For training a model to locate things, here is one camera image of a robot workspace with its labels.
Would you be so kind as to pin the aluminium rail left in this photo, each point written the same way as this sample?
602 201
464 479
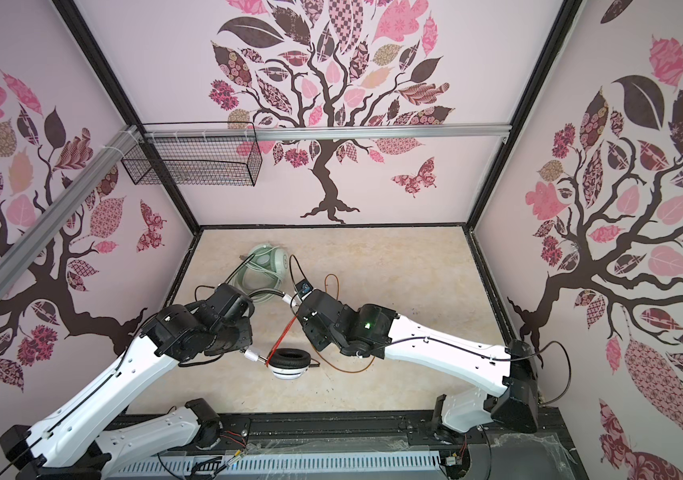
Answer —
21 255

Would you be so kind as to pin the white black over-ear headphones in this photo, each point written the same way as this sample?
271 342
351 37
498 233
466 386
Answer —
283 363

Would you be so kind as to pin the black wire basket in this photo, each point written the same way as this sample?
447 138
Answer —
216 153

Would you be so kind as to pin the white slotted cable duct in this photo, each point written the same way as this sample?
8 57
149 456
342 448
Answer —
289 466

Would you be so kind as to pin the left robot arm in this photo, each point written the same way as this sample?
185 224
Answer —
76 442

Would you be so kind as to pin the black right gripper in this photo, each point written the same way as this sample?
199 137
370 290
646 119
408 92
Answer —
312 337

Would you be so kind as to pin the aluminium rail back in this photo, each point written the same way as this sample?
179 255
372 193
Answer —
323 132

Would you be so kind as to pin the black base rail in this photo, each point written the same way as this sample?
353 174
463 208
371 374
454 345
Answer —
485 452

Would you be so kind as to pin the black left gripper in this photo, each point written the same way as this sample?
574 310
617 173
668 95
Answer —
245 338

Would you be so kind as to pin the mint green over-ear headphones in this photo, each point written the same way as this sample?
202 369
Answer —
265 267

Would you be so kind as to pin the aluminium rail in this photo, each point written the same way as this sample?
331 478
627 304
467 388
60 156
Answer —
21 255
323 132

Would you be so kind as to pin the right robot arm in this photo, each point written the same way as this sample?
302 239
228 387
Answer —
504 376

